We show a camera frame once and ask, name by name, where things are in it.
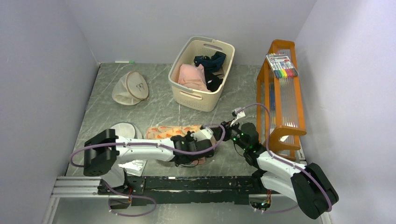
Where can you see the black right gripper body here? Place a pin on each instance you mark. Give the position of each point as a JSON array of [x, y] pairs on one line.
[[233, 132]]

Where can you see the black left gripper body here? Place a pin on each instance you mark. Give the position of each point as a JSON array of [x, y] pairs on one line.
[[188, 137]]

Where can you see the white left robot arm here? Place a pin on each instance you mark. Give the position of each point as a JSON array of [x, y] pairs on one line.
[[106, 151]]

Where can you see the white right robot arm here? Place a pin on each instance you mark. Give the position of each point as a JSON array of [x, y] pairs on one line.
[[307, 185]]

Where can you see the cream plastic laundry basket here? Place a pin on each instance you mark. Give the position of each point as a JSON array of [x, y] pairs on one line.
[[199, 46]]

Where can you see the white round mesh laundry bag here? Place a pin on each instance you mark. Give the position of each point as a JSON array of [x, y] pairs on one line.
[[127, 130]]

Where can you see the dark blue bra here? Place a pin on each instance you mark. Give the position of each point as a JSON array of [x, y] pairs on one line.
[[211, 64]]

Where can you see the beige mesh laundry bag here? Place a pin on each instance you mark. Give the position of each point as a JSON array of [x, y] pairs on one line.
[[131, 89]]

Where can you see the orange wooden rack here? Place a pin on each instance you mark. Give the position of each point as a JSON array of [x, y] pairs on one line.
[[285, 124]]

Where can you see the clear plastic packet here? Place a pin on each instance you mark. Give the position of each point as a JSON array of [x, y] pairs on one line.
[[134, 167]]

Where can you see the black garment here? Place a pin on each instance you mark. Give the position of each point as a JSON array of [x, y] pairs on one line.
[[212, 81]]

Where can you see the pink garment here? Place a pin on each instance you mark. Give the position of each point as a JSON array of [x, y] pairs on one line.
[[192, 77]]

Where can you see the pack of coloured markers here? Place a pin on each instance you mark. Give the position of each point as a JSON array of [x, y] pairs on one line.
[[281, 65]]

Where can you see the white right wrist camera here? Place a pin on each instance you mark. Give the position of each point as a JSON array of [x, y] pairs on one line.
[[238, 113]]

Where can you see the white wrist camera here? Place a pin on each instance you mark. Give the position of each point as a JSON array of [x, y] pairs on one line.
[[203, 134], [238, 113]]

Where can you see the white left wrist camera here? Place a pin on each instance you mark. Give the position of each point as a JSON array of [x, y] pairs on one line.
[[203, 134]]

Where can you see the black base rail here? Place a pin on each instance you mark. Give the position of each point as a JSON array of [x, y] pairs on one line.
[[195, 189]]

